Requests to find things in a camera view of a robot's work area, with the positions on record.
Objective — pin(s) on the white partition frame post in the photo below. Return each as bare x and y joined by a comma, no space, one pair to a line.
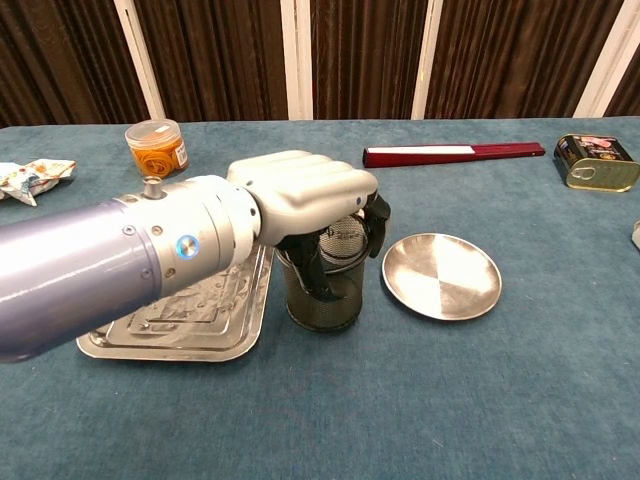
426,60
297,60
607,65
140,65

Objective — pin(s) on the black mesh pen holder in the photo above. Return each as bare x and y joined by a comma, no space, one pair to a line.
300,310

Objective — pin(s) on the gold luncheon meat can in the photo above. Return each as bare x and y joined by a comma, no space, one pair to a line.
600,170

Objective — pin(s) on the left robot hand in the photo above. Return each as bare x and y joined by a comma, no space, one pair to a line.
310,190

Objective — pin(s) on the dark brown pleated curtain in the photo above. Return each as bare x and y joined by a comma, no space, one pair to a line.
630,100
365,60
215,60
515,60
60,60

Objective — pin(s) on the blue felt table cover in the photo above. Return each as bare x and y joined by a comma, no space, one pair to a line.
320,400

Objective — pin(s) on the crumpled white snack bag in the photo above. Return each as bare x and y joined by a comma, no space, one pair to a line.
30,177

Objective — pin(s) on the clear jar with orange contents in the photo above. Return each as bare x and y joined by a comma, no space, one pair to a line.
155,155

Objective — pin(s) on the dark red folded fan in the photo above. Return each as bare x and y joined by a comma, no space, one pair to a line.
425,155

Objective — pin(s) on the round stainless steel plate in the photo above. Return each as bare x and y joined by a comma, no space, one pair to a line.
440,275

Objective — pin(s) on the rectangular stainless steel tray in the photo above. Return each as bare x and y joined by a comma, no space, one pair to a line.
200,330

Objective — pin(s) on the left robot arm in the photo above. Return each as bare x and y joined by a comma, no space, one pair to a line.
75,260

